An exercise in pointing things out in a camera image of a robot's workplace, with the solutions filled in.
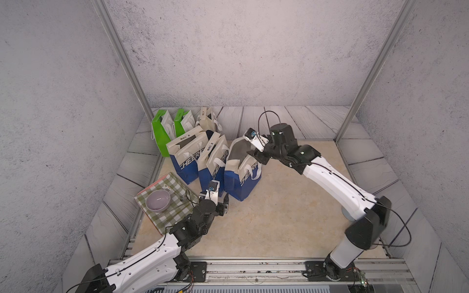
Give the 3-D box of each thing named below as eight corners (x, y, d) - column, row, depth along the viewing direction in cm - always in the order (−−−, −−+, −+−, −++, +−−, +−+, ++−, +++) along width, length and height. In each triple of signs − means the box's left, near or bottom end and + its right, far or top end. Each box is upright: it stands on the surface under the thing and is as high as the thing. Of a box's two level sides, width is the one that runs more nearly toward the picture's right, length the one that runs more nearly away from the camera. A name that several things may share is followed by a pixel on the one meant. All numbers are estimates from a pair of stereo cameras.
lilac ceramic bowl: (146, 213, 90) (141, 209, 86) (152, 194, 97) (149, 189, 92) (169, 213, 90) (166, 209, 86) (174, 194, 97) (171, 189, 92)
